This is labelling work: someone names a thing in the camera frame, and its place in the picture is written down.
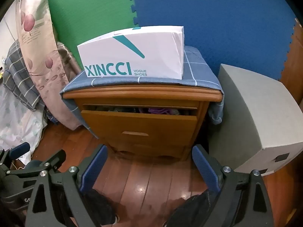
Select brown satin cloth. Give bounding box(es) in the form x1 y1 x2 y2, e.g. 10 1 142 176
57 41 83 75

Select person's left black shoe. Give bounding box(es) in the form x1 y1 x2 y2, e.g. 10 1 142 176
87 189 119 226

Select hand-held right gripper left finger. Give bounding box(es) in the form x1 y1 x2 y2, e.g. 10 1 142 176
25 144 109 227

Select lower nightstand drawer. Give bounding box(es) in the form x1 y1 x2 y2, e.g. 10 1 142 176
106 139 192 158

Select blue checked cloth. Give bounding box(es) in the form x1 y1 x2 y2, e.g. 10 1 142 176
59 45 225 140

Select purple underwear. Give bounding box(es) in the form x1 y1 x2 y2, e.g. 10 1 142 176
148 107 174 115

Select wooden drawer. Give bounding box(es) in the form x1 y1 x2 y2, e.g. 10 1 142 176
80 104 198 143

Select person's right black shoe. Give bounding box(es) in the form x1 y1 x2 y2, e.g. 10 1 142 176
166 190 223 227

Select brown foam mat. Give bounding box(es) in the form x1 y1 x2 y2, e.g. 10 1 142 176
279 18 303 104

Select white shoe box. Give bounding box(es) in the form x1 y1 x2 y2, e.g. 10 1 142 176
77 26 185 80

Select green foam mat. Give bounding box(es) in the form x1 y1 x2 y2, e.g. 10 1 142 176
46 0 142 71

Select white patterned bed sheet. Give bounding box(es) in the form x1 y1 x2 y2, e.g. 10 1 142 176
0 80 48 166

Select grey cardboard box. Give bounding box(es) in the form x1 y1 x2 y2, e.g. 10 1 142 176
208 63 303 176

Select wooden nightstand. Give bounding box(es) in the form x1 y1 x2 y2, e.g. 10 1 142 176
63 83 223 159

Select person's black shoe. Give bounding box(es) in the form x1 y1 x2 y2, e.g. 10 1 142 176
166 190 223 227
87 189 119 226

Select pink floral pillow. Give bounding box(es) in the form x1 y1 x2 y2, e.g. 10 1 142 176
15 0 83 130

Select blue foam mat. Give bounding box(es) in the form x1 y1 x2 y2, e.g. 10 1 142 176
125 0 297 81

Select blue striped cloth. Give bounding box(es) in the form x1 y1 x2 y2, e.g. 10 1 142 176
44 109 59 126

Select grey plaid pillow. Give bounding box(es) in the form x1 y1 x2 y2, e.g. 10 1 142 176
3 39 45 111

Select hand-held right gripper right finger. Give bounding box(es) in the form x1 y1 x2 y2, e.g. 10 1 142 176
192 144 274 227

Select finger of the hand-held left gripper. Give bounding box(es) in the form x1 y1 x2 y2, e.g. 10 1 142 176
9 149 67 178
0 142 31 168

